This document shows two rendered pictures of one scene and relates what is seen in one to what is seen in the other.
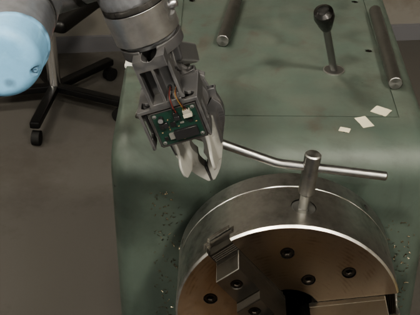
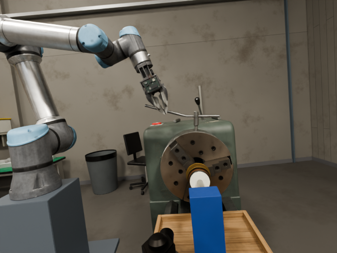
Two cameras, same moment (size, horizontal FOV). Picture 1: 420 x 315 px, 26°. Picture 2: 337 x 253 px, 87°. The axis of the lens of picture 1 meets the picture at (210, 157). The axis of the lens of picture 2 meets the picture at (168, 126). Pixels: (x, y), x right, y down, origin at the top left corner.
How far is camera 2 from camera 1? 67 cm
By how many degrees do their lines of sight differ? 30
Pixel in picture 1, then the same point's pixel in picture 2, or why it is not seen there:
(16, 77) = (94, 38)
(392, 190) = (223, 135)
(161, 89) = (145, 73)
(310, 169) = (196, 115)
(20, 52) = (95, 29)
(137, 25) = (138, 55)
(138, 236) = (151, 159)
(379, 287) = (224, 153)
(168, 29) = (147, 58)
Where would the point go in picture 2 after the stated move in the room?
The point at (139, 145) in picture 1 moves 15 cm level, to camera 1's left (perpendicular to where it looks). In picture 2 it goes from (150, 130) to (123, 133)
